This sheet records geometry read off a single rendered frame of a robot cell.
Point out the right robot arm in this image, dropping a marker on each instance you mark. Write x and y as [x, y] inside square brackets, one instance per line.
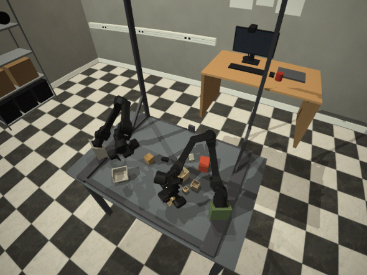
[124, 127]

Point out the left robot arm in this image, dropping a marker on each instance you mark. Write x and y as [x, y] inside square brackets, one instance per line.
[220, 197]

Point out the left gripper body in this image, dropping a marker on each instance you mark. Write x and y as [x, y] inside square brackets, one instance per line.
[179, 201]

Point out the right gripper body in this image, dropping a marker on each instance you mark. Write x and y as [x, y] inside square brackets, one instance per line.
[112, 154]

